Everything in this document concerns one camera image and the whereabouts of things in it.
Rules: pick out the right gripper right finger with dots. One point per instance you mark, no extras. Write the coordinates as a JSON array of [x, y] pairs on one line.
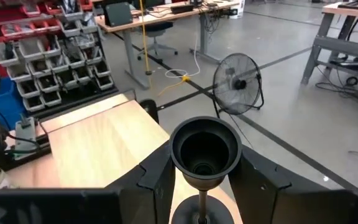
[[266, 196]]

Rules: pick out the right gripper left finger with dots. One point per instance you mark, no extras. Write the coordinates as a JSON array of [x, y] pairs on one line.
[[154, 186]]

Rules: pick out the black candlestick holder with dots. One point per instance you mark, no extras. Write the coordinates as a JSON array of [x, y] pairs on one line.
[[204, 149]]

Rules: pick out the black caster wheel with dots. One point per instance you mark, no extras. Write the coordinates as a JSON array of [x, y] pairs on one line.
[[150, 109]]

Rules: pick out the black floor fan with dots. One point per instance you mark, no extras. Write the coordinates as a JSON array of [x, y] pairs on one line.
[[238, 84]]

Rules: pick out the white power adapter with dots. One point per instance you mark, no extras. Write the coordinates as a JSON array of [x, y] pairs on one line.
[[25, 133]]

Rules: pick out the grey office chair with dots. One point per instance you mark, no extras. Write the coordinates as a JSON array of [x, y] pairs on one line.
[[155, 31]]

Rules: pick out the wooden desk grey legs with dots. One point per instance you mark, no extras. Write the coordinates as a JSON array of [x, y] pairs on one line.
[[154, 19]]

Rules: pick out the grey metal workbench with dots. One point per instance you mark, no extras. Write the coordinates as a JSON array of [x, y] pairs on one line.
[[346, 46]]

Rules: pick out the blue plastic bin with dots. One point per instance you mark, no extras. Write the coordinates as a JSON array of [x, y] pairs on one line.
[[6, 102]]

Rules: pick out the red grey parts bin rack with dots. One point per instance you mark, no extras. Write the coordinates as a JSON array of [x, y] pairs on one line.
[[42, 56]]

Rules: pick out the dark grey equipment case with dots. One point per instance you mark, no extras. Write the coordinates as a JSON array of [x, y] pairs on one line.
[[118, 14]]

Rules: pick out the black keyboard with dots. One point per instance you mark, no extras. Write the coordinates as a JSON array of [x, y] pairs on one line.
[[182, 8]]

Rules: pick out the white cardboard box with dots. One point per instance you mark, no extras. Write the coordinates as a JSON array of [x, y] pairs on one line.
[[237, 9]]

